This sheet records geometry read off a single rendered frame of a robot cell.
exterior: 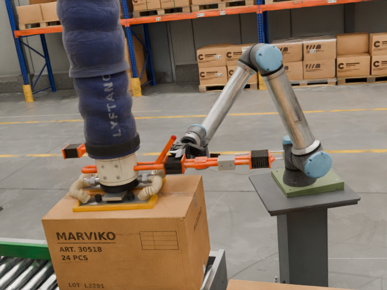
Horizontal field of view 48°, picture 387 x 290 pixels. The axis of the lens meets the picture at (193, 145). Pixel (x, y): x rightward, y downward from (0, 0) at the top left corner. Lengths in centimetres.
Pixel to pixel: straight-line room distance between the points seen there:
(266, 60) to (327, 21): 797
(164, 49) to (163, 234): 897
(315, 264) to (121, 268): 129
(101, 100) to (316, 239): 152
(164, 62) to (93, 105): 890
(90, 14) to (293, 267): 181
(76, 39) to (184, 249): 88
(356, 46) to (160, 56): 436
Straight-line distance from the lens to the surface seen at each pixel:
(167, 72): 1059
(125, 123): 175
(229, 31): 1016
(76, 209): 186
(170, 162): 177
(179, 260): 177
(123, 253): 182
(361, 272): 321
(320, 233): 264
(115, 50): 168
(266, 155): 175
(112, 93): 170
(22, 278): 256
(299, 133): 221
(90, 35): 166
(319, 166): 228
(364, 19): 1004
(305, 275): 276
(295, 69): 873
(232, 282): 217
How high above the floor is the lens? 183
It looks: 18 degrees down
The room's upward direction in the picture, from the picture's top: 6 degrees counter-clockwise
